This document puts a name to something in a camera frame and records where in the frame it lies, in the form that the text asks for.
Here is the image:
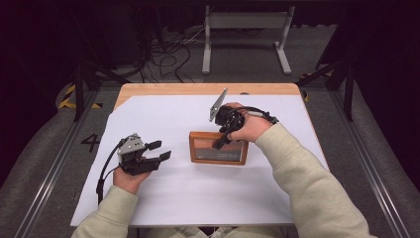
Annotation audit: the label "white paper sheet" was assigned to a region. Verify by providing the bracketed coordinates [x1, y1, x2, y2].
[69, 94, 330, 228]

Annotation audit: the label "metal floor rail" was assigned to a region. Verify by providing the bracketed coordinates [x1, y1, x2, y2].
[12, 88, 100, 238]
[330, 88, 414, 238]

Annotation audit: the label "grey metal stand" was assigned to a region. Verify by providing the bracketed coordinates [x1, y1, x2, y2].
[201, 4, 296, 76]

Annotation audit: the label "person's right hand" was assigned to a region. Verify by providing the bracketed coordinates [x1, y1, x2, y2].
[225, 101, 273, 144]

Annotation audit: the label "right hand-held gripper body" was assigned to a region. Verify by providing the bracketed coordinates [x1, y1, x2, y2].
[208, 87, 248, 135]

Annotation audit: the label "person's left hand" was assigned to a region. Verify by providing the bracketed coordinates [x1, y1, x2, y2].
[112, 164, 154, 195]

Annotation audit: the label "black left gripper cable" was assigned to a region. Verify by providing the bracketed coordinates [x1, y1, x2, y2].
[95, 141, 126, 205]

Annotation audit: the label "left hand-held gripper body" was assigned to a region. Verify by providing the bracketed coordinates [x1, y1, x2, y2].
[116, 132, 163, 177]

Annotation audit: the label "person's legs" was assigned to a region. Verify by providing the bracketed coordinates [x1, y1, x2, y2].
[169, 225, 283, 238]

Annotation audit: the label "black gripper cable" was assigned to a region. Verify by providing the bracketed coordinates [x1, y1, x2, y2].
[95, 141, 126, 205]
[236, 105, 280, 126]

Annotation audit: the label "black metal frame stand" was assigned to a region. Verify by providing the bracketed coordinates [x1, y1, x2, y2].
[296, 59, 357, 123]
[72, 59, 131, 123]

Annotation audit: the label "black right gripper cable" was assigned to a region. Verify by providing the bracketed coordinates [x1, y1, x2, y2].
[236, 105, 280, 126]

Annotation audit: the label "wooden picture frame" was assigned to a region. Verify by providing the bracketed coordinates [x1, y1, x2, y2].
[188, 130, 250, 167]

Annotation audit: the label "yellow black hazard tape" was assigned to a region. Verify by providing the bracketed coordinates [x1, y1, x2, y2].
[57, 83, 103, 110]

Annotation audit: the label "tangle of black floor cables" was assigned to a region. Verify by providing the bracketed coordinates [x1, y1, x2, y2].
[137, 24, 207, 84]

